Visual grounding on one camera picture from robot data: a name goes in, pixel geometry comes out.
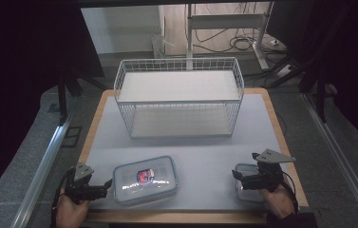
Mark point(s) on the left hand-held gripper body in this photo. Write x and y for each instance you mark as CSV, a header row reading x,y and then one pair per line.
x,y
80,189

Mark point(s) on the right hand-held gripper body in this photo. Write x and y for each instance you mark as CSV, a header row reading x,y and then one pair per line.
x,y
270,174

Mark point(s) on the small clear blue-rimmed food container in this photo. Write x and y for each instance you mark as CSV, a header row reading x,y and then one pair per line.
x,y
246,195

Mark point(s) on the large clear blue-rimmed food container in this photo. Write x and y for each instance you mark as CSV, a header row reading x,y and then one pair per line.
x,y
157,191

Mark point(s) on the person's left hand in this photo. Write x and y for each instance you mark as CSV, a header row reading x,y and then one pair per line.
x,y
70,213

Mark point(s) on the person's right hand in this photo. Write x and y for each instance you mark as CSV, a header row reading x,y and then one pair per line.
x,y
278,202

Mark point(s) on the black metal stand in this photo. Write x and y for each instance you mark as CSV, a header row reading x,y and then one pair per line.
x,y
62,98
321,95

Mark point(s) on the white power strip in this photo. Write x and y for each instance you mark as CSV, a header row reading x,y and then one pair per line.
x,y
284,71

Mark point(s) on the aluminium rail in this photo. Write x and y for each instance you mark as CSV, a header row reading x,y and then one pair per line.
x,y
341,158
40,177

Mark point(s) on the black square floor frame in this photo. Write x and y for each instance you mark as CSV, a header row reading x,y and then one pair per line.
x,y
72,136

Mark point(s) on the white metal desk frame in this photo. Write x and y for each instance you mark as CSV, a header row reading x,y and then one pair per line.
x,y
227,21

